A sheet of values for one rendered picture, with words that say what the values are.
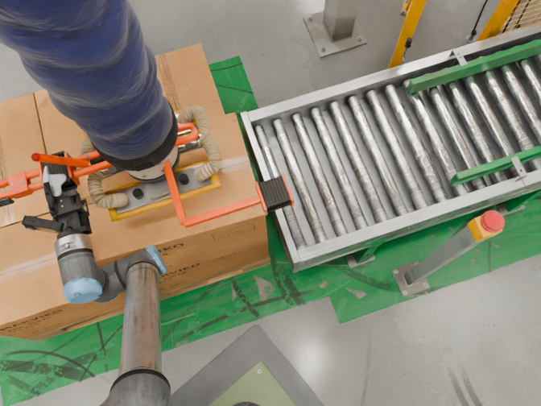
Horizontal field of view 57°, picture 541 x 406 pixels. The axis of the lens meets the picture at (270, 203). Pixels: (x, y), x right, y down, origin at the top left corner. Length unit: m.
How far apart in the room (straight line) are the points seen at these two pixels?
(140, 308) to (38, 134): 1.39
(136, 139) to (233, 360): 0.88
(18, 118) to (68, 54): 1.63
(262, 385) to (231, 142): 0.83
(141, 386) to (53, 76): 0.58
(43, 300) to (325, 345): 1.29
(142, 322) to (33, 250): 1.16
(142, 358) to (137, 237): 0.69
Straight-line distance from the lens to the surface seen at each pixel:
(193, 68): 2.41
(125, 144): 1.24
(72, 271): 1.37
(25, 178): 1.54
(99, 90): 1.01
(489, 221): 1.68
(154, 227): 1.70
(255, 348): 1.78
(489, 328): 2.73
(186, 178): 1.49
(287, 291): 2.55
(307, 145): 2.19
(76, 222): 1.43
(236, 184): 1.70
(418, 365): 2.61
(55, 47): 0.91
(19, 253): 2.30
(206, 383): 1.80
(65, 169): 1.50
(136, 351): 1.10
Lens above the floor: 2.53
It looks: 72 degrees down
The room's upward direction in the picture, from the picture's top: 4 degrees counter-clockwise
